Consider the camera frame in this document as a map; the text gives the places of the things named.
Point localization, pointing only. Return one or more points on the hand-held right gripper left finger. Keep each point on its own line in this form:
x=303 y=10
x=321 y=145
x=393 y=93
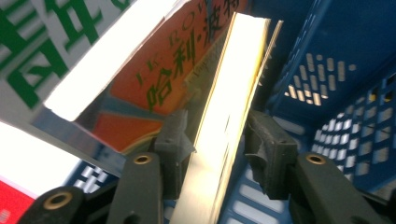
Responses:
x=140 y=186

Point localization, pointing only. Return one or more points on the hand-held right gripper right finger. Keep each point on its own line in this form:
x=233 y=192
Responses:
x=317 y=189

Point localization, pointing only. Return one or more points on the red and blue paperback book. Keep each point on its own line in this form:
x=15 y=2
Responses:
x=149 y=77

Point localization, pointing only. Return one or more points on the book with cream pages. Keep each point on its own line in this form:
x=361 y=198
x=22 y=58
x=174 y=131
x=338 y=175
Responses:
x=224 y=109

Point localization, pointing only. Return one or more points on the blue plastic file rack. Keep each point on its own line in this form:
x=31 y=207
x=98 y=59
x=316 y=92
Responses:
x=342 y=37

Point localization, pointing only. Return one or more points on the large white book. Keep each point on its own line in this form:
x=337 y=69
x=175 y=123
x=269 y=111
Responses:
x=31 y=46

